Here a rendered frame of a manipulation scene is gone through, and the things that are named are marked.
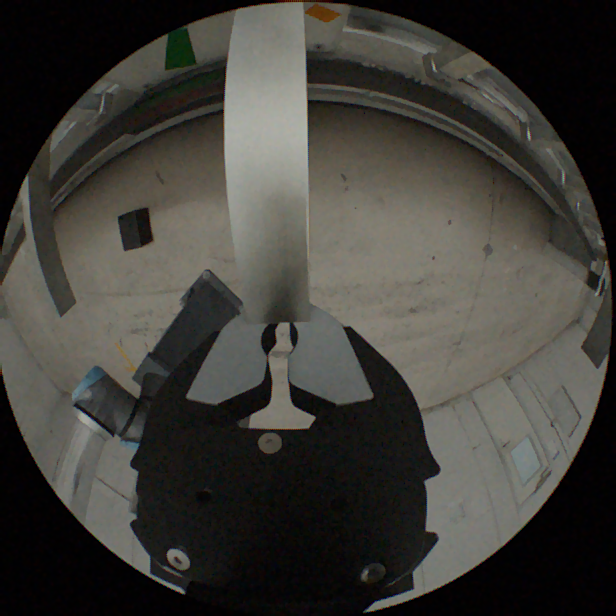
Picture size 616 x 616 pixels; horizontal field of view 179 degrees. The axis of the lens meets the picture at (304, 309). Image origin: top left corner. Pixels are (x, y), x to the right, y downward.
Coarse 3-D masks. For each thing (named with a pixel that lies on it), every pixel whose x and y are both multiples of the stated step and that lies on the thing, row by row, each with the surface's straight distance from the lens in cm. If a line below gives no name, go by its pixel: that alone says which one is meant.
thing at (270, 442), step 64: (192, 448) 6; (256, 448) 5; (320, 448) 5; (384, 448) 5; (192, 512) 6; (256, 512) 5; (320, 512) 5; (384, 512) 5; (192, 576) 6; (256, 576) 5; (320, 576) 5; (384, 576) 6
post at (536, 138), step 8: (528, 128) 54; (536, 128) 53; (544, 128) 53; (552, 128) 52; (536, 136) 53; (544, 136) 52; (552, 136) 51; (536, 144) 54; (544, 144) 53; (552, 144) 52; (560, 144) 51
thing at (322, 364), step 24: (312, 312) 10; (312, 336) 8; (336, 336) 8; (288, 360) 7; (312, 360) 7; (336, 360) 7; (312, 384) 7; (336, 384) 7; (360, 384) 7; (312, 408) 7
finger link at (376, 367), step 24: (360, 336) 9; (360, 360) 8; (384, 360) 8; (384, 384) 7; (336, 408) 6; (360, 408) 6; (384, 408) 6; (408, 408) 7; (384, 432) 6; (408, 432) 6; (432, 456) 6; (336, 504) 6
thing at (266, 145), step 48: (240, 48) 10; (288, 48) 10; (240, 96) 9; (288, 96) 8; (240, 144) 8; (288, 144) 8; (240, 192) 8; (288, 192) 7; (240, 240) 8; (288, 240) 8; (240, 288) 9; (288, 288) 8
